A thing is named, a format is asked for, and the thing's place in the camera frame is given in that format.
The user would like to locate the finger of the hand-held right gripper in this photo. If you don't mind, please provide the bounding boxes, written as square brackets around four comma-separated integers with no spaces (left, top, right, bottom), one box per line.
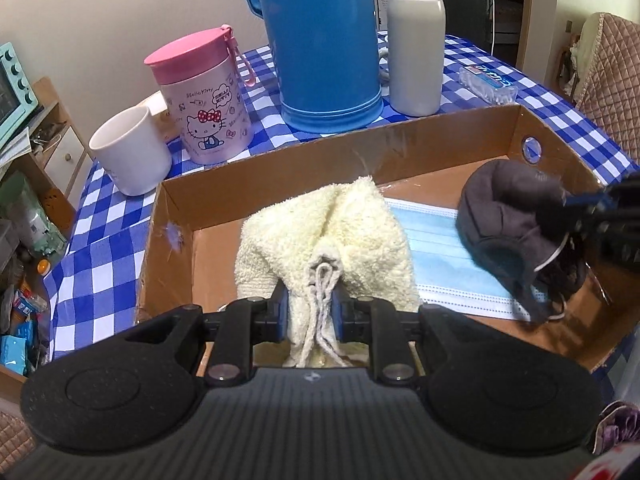
[536,204,601,241]
[560,187,620,214]

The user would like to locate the paper stack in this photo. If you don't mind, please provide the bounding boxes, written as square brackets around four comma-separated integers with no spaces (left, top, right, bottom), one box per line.
[0,127,32,163]

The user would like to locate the purple floral garment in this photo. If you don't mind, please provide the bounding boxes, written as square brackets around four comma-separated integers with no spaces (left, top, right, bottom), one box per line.
[595,400,640,461]

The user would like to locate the brown quilted chair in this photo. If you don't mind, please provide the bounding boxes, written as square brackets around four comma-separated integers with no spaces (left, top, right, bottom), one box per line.
[0,410,37,461]
[570,10,640,136]

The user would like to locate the blue packets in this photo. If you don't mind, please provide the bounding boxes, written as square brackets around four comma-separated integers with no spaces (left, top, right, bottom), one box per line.
[0,320,37,376]

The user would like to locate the tissue packet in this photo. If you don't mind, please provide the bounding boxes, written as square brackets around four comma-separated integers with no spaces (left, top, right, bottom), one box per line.
[459,64,519,106]

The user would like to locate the teal toaster oven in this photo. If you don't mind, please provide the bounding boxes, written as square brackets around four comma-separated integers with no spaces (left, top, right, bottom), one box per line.
[0,41,41,133]

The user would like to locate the pink cartoon cup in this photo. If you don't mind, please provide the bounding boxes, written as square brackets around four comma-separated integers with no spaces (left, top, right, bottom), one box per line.
[144,24,257,165]

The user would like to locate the white insulated bottle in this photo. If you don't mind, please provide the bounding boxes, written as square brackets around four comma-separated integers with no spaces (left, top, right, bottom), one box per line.
[382,0,447,117]

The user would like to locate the black cabinet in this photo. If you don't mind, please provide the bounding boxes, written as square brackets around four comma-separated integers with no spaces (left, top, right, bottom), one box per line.
[425,0,496,46]

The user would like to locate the wooden sideboard cabinet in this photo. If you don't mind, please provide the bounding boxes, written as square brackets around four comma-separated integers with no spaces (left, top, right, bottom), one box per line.
[0,77,96,401]

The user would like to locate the blue white checkered tablecloth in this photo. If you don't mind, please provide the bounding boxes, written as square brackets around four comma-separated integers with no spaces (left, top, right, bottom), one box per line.
[42,35,640,366]

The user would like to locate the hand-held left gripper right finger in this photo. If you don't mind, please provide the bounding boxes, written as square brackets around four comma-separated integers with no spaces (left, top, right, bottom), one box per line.
[332,284,481,386]

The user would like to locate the blue thermos flask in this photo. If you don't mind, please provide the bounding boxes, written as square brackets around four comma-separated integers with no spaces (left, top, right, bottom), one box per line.
[232,0,385,134]

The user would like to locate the cardboard box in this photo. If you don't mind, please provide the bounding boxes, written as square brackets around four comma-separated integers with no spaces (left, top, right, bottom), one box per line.
[135,105,638,376]

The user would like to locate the dark grey cloth mask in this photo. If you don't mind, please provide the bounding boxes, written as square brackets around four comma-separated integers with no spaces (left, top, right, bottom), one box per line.
[454,162,591,323]

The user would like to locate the blue face mask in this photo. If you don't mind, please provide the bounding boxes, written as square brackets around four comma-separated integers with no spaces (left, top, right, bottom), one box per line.
[384,197,533,321]

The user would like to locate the green packet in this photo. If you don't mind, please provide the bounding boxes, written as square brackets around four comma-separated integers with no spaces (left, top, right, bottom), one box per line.
[5,175,67,261]

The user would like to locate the yellow towel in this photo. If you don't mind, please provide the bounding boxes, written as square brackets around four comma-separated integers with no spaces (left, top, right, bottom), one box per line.
[235,175,423,368]

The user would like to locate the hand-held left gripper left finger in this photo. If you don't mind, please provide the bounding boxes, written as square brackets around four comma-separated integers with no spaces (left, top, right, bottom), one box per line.
[125,285,291,387]

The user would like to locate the red white printed clothing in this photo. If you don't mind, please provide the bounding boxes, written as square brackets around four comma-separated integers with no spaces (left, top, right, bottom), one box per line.
[575,447,640,480]

